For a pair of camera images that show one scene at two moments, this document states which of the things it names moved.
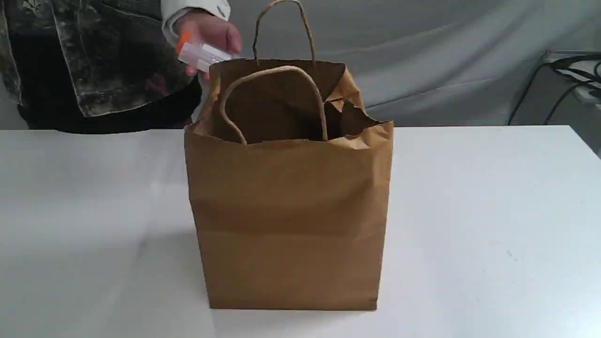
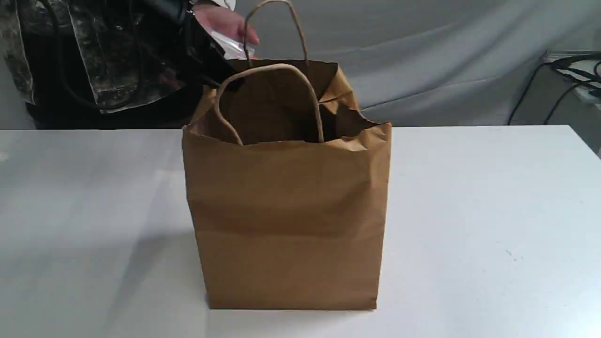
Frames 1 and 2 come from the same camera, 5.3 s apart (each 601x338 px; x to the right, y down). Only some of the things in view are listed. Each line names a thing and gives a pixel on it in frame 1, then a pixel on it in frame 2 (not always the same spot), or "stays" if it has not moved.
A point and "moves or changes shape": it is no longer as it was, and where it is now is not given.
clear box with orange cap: (198, 55) moves or changes shape
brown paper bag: (288, 175) stays
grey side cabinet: (566, 90) stays
